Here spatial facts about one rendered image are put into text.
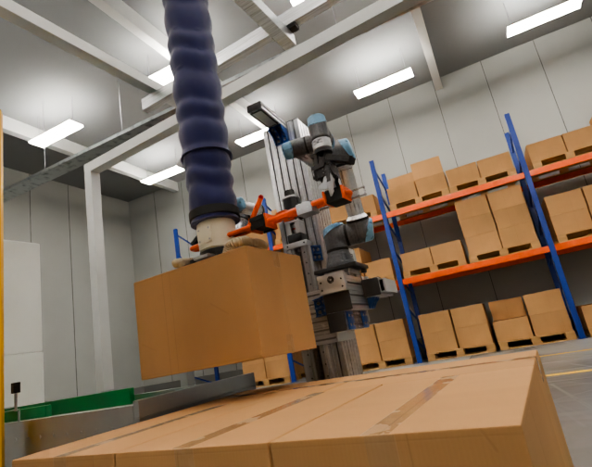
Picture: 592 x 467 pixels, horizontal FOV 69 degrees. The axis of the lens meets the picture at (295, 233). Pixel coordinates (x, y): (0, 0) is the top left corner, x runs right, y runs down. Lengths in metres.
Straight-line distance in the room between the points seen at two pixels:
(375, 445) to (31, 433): 1.76
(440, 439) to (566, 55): 10.94
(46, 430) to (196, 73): 1.66
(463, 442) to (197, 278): 1.23
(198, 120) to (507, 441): 1.73
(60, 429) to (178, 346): 0.60
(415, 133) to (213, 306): 9.61
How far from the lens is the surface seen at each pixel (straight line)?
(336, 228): 2.23
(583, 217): 8.95
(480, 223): 8.85
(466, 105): 11.01
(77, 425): 2.01
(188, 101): 2.11
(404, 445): 0.71
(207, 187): 1.91
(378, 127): 11.22
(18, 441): 2.37
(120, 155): 5.31
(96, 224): 5.44
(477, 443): 0.68
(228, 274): 1.60
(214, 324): 1.64
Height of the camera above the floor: 0.69
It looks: 15 degrees up
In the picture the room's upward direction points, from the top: 10 degrees counter-clockwise
